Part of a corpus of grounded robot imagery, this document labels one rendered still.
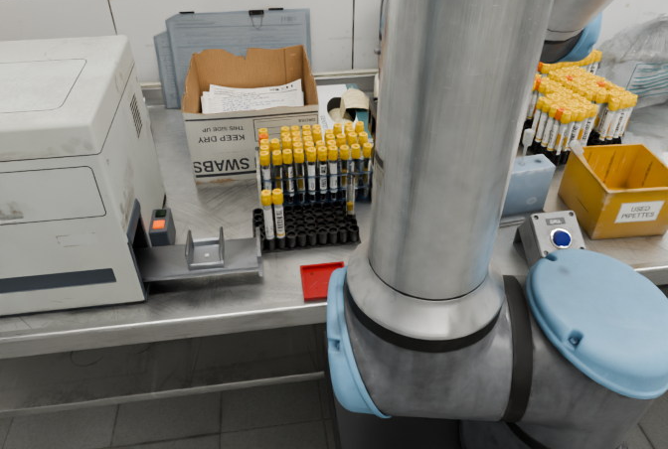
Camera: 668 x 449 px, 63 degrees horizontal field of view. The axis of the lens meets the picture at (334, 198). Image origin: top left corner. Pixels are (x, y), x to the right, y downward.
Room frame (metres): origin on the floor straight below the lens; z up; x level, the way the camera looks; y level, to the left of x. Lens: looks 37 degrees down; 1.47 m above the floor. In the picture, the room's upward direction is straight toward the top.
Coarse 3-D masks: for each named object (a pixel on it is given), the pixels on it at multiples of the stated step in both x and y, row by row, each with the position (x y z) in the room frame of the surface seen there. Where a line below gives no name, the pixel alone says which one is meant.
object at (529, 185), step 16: (528, 160) 0.76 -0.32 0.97; (544, 160) 0.76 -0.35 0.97; (512, 176) 0.72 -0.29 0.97; (528, 176) 0.73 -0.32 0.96; (544, 176) 0.74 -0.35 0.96; (512, 192) 0.72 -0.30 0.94; (528, 192) 0.73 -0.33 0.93; (544, 192) 0.74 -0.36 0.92; (512, 208) 0.72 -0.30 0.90; (528, 208) 0.73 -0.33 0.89
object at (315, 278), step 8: (312, 264) 0.61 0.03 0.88; (320, 264) 0.61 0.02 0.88; (328, 264) 0.61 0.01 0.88; (336, 264) 0.61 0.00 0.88; (304, 272) 0.60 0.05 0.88; (312, 272) 0.60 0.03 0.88; (320, 272) 0.60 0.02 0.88; (328, 272) 0.60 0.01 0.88; (304, 280) 0.58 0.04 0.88; (312, 280) 0.58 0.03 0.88; (320, 280) 0.58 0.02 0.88; (328, 280) 0.58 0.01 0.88; (304, 288) 0.56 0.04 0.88; (312, 288) 0.56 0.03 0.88; (320, 288) 0.56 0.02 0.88; (304, 296) 0.54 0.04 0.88; (312, 296) 0.54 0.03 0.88; (320, 296) 0.54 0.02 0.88
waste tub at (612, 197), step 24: (624, 144) 0.81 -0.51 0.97; (576, 168) 0.77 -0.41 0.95; (600, 168) 0.80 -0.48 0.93; (624, 168) 0.81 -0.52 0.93; (648, 168) 0.77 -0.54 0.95; (576, 192) 0.75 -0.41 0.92; (600, 192) 0.69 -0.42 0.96; (624, 192) 0.67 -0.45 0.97; (648, 192) 0.68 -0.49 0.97; (576, 216) 0.73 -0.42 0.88; (600, 216) 0.67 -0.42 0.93; (624, 216) 0.67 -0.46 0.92; (648, 216) 0.68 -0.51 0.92
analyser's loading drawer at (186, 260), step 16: (192, 240) 0.61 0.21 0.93; (208, 240) 0.62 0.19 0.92; (224, 240) 0.62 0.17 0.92; (240, 240) 0.63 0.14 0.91; (256, 240) 0.60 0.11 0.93; (144, 256) 0.59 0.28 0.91; (160, 256) 0.59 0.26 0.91; (176, 256) 0.59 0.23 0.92; (192, 256) 0.59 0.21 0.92; (224, 256) 0.59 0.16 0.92; (240, 256) 0.59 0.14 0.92; (256, 256) 0.57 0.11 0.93; (144, 272) 0.56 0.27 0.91; (160, 272) 0.56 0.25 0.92; (176, 272) 0.56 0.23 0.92; (192, 272) 0.56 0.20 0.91; (208, 272) 0.56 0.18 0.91; (224, 272) 0.56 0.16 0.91
